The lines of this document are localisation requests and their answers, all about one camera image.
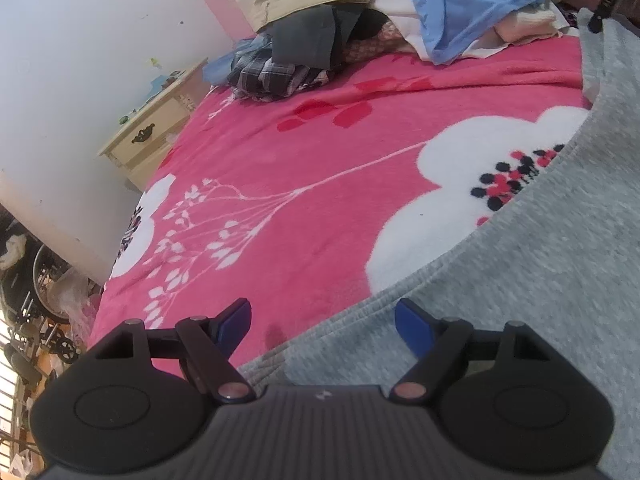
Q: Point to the wheelchair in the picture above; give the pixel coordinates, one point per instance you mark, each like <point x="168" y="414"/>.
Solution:
<point x="35" y="280"/>

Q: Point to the pale pink garment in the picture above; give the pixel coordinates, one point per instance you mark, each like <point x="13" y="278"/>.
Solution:
<point x="530" y="27"/>

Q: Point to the cream nightstand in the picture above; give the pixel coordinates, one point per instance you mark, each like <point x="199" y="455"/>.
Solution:
<point x="150" y="130"/>

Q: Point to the plaid shirt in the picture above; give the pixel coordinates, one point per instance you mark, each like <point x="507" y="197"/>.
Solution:
<point x="275" y="77"/>

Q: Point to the grey sweatshirt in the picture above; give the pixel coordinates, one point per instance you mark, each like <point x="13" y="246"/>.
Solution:
<point x="540" y="270"/>

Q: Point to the window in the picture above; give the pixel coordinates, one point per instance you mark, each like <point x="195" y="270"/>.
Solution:
<point x="10" y="400"/>

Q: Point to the pink floral blanket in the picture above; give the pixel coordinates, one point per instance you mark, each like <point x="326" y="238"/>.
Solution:
<point x="300" y="170"/>

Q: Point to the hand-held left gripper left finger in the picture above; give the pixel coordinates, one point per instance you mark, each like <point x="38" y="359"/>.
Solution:
<point x="232" y="326"/>

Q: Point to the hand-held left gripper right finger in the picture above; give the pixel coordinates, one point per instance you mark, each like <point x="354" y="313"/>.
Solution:
<point x="412" y="327"/>

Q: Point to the dark grey trousers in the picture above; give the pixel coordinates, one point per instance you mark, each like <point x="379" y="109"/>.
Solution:
<point x="305" y="35"/>

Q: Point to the blue shirt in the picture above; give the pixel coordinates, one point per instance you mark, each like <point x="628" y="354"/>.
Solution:
<point x="465" y="5"/>

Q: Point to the pink patterned garment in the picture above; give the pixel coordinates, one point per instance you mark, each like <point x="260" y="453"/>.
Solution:
<point x="375" y="42"/>

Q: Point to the light blue denim garment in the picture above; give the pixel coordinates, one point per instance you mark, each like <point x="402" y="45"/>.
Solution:
<point x="225" y="67"/>

